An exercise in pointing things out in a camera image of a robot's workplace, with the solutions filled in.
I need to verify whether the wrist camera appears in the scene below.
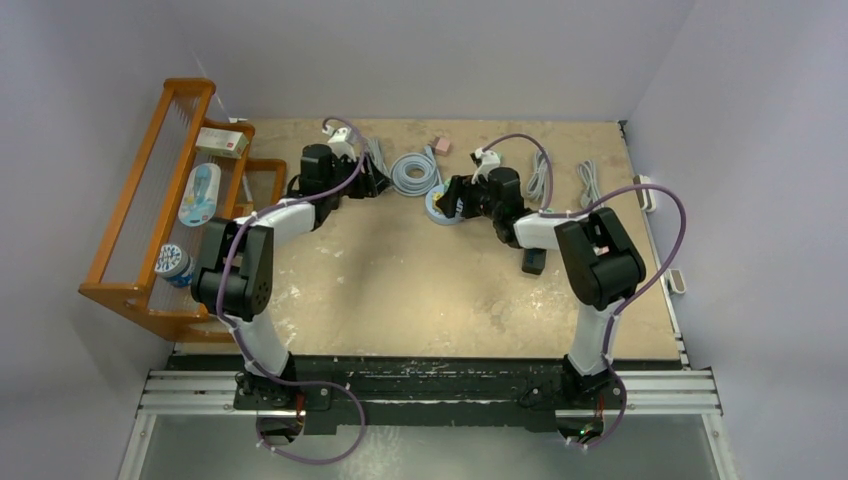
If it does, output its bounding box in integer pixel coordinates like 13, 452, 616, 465
322, 124, 356, 162
471, 148, 501, 184

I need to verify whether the round blue power socket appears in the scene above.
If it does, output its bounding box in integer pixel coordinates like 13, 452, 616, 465
425, 184, 465, 227

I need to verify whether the grey cable bundle middle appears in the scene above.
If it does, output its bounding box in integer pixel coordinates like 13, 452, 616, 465
525, 148, 552, 204

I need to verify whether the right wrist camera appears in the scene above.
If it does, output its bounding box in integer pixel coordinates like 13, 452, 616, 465
471, 148, 501, 184

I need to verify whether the black power strip right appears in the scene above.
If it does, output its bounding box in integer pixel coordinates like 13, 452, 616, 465
521, 248, 547, 275

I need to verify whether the grey cable bundle right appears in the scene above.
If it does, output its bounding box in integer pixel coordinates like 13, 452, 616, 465
574, 159, 603, 210

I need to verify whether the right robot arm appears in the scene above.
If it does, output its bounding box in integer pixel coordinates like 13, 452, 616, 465
435, 167, 646, 407

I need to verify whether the white wall bracket upper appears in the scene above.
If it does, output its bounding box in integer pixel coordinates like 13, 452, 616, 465
632, 174, 657, 213

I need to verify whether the white wall bracket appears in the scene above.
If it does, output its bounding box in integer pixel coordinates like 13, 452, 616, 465
632, 174, 657, 213
664, 268, 687, 295

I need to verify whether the blue blister pack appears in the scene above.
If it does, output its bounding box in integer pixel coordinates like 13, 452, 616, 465
177, 162, 221, 227

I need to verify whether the pink usb charger plug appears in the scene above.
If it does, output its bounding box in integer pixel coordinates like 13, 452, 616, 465
429, 136, 452, 156

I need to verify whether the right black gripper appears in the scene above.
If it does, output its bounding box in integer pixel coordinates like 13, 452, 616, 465
437, 175, 503, 220

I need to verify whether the white wall bracket lower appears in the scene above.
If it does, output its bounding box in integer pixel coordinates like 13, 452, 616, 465
664, 268, 687, 295

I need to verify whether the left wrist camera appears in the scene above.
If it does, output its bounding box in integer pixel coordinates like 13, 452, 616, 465
322, 124, 356, 162

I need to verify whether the orange wooden rack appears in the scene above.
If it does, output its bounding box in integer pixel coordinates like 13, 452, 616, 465
79, 78, 287, 343

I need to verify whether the blue white cup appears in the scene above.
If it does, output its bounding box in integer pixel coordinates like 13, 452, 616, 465
154, 243, 195, 288

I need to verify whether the black metal base rail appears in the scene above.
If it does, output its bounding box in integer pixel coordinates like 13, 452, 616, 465
140, 355, 721, 437

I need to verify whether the blue coiled cable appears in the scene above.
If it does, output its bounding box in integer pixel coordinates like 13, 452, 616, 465
390, 148, 443, 198

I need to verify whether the white red box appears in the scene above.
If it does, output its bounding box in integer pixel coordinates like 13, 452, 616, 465
195, 127, 249, 159

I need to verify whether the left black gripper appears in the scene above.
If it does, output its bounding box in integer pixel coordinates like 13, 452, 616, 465
324, 152, 391, 201

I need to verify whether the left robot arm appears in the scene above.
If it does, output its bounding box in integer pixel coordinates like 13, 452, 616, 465
190, 144, 389, 409

